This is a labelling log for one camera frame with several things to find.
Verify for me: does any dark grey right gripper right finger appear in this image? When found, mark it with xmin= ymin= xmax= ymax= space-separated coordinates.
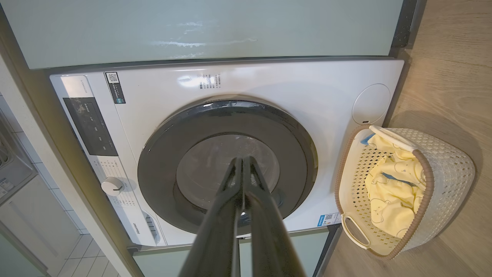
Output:
xmin=244 ymin=157 xmax=306 ymax=277

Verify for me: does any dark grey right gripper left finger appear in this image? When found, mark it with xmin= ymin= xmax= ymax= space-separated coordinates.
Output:
xmin=180 ymin=157 xmax=244 ymax=277

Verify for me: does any dark round washer door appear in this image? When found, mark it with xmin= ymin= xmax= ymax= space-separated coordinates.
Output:
xmin=137 ymin=100 xmax=319 ymax=235

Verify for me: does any yellow bear print garment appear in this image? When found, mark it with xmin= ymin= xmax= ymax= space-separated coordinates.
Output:
xmin=364 ymin=154 xmax=427 ymax=239
xmin=361 ymin=133 xmax=417 ymax=162

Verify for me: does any white washing machine dial knob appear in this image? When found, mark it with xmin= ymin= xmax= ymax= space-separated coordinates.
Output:
xmin=101 ymin=177 xmax=125 ymax=197

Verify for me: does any white front-load washing machine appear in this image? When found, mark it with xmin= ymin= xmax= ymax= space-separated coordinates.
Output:
xmin=50 ymin=58 xmax=405 ymax=247

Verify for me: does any dark washing machine display panel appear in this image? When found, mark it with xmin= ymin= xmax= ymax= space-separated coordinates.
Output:
xmin=63 ymin=97 xmax=119 ymax=157

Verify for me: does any white panel door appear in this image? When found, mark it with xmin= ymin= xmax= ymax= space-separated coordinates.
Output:
xmin=0 ymin=176 xmax=82 ymax=276

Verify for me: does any teal drawer cabinet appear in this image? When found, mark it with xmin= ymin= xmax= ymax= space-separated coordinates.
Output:
xmin=132 ymin=227 xmax=332 ymax=277

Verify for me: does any dark cabinet plinth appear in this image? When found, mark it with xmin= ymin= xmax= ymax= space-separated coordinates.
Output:
xmin=389 ymin=0 xmax=419 ymax=58
xmin=313 ymin=225 xmax=343 ymax=277

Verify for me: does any blue energy label sticker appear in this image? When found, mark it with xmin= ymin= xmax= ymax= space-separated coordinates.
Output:
xmin=317 ymin=212 xmax=342 ymax=228

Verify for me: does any white detergent drawer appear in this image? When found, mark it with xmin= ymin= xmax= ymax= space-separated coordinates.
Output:
xmin=122 ymin=210 xmax=168 ymax=247

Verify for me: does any beige countertop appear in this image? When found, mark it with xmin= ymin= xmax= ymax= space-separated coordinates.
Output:
xmin=0 ymin=6 xmax=145 ymax=277

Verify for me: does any printed warning text label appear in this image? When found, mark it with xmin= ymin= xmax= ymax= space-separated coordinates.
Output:
xmin=198 ymin=73 xmax=222 ymax=90

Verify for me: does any round white filter cover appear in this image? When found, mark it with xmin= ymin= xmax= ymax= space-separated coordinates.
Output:
xmin=352 ymin=83 xmax=392 ymax=125

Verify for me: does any black QR code sticker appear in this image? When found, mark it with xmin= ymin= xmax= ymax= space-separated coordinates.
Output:
xmin=104 ymin=72 xmax=126 ymax=105

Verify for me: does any white perforated laundry basket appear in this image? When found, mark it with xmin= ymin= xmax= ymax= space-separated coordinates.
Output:
xmin=334 ymin=124 xmax=476 ymax=260

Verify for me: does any plain teal cabinet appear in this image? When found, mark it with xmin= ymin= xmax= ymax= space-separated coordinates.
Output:
xmin=0 ymin=0 xmax=405 ymax=70

